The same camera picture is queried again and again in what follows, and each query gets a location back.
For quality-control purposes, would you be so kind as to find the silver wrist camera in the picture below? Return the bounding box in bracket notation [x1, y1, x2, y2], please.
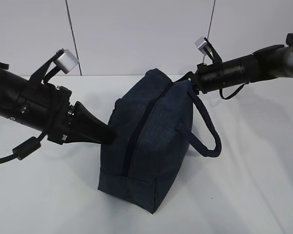
[29, 48, 78, 83]
[194, 36, 223, 64]

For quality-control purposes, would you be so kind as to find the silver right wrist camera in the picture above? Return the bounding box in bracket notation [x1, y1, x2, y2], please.
[194, 36, 223, 64]

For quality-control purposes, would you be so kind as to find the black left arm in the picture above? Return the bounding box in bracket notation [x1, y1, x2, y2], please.
[0, 68, 116, 145]

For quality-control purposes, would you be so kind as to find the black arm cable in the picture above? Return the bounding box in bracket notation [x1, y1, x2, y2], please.
[0, 131, 49, 167]
[219, 82, 250, 100]

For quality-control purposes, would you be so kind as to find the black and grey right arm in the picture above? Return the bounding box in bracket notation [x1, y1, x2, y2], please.
[186, 33, 293, 94]

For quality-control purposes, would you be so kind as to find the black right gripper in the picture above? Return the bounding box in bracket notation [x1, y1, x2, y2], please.
[189, 63, 209, 94]

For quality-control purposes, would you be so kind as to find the dark navy fabric lunch bag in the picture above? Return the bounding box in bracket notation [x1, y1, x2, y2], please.
[98, 69, 222, 212]

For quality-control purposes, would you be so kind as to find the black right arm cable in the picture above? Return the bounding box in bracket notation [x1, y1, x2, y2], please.
[219, 82, 250, 100]

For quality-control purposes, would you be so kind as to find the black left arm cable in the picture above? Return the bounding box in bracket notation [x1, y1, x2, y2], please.
[0, 131, 49, 167]

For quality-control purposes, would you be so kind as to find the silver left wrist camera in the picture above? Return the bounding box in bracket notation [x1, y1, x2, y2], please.
[29, 48, 78, 83]

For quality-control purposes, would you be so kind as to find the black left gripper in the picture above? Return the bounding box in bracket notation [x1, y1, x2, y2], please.
[17, 83, 116, 144]

